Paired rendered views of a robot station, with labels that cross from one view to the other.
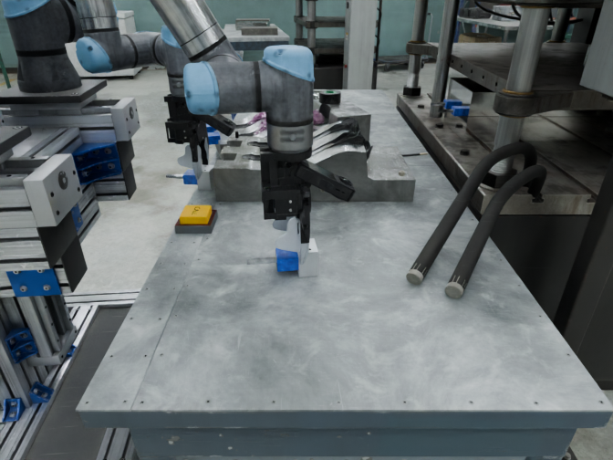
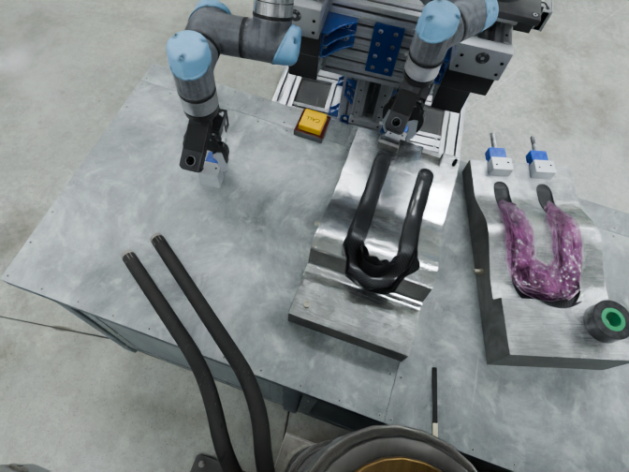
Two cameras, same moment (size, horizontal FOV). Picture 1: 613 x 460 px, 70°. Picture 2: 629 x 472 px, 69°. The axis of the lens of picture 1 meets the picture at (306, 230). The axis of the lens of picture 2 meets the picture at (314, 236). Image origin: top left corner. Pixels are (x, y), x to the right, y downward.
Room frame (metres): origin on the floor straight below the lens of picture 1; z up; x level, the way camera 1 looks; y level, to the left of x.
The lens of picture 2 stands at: (1.09, -0.52, 1.78)
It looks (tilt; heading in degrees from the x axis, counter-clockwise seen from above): 64 degrees down; 101
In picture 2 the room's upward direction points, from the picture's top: 9 degrees clockwise
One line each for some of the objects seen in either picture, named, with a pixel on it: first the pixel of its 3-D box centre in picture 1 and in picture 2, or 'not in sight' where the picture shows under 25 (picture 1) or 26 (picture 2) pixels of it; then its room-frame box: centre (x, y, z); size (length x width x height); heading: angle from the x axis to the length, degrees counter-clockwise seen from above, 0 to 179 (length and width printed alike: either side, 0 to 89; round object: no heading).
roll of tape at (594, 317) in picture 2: (329, 97); (607, 321); (1.62, -0.08, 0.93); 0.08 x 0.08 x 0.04
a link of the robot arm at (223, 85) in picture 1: (223, 86); (215, 32); (0.70, 0.13, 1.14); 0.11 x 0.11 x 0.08; 9
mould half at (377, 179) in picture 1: (314, 158); (380, 230); (1.14, -0.02, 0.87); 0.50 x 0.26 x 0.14; 90
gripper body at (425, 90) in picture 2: (186, 118); (414, 88); (1.10, 0.30, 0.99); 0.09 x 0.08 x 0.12; 84
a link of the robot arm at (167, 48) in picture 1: (179, 50); (434, 33); (1.11, 0.30, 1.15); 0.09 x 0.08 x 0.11; 54
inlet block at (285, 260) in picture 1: (281, 259); (216, 158); (0.70, 0.05, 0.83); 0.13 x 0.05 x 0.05; 98
